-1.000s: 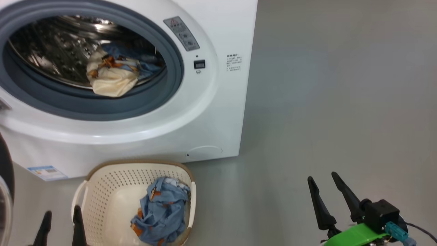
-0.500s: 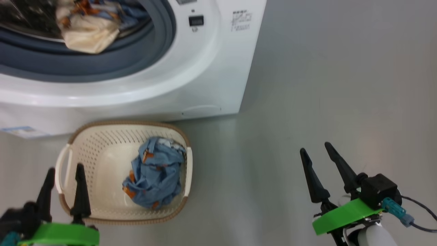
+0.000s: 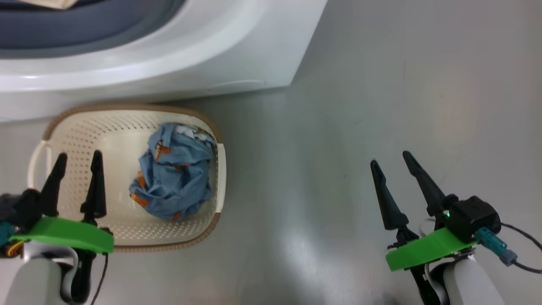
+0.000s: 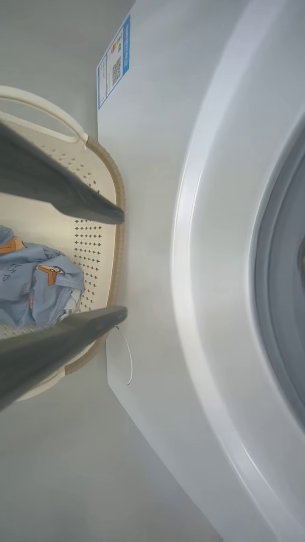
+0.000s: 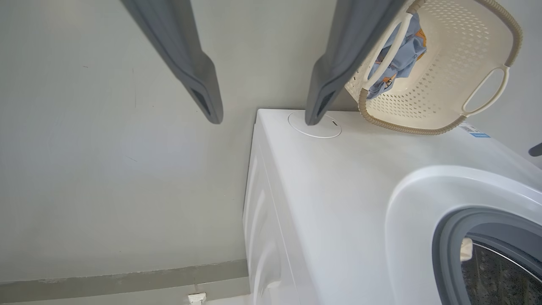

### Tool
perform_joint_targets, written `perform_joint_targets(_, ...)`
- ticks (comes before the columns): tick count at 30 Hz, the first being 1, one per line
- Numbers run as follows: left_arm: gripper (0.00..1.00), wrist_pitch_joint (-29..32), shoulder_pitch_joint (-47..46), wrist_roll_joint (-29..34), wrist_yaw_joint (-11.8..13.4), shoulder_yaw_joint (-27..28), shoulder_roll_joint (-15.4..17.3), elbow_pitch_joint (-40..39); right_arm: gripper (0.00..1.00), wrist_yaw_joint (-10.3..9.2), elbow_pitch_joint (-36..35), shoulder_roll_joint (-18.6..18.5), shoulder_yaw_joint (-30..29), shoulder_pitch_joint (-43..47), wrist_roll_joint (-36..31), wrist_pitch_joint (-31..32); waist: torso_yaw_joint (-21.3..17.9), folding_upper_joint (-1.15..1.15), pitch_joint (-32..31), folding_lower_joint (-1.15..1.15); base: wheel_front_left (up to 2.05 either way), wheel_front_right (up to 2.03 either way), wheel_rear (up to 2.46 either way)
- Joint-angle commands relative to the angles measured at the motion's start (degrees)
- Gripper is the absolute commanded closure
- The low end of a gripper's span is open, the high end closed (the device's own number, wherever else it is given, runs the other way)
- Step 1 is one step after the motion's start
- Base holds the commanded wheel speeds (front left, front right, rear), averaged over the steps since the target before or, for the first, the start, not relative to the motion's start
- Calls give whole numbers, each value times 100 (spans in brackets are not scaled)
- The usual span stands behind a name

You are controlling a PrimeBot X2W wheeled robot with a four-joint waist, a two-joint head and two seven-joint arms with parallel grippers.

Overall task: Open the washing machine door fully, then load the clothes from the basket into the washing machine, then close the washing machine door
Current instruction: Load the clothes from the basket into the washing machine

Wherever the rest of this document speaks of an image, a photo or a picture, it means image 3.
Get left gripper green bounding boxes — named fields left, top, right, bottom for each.
left=8, top=150, right=115, bottom=255

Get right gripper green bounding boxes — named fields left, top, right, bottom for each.
left=370, top=150, right=477, bottom=272

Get blue patterned garment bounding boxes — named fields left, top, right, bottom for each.
left=129, top=123, right=217, bottom=222

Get cream printed garment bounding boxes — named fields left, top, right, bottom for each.
left=30, top=0, right=79, bottom=10

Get cream perforated laundry basket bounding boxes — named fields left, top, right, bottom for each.
left=27, top=104, right=227, bottom=253

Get grey rubber door gasket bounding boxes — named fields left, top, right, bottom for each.
left=0, top=0, right=186, bottom=59

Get white front-load washing machine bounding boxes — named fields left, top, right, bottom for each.
left=0, top=0, right=329, bottom=123

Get teal left cable connector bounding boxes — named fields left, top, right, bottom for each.
left=0, top=222, right=16, bottom=247

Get teal cable connector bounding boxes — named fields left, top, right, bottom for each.
left=475, top=227, right=518, bottom=266
left=0, top=222, right=16, bottom=247

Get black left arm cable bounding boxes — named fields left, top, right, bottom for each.
left=90, top=253, right=109, bottom=305

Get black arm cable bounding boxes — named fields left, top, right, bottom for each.
left=90, top=253, right=109, bottom=305
left=500, top=222, right=542, bottom=274

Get teal right cable connector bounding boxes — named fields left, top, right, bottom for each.
left=475, top=227, right=518, bottom=266

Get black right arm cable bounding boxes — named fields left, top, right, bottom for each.
left=500, top=222, right=542, bottom=274

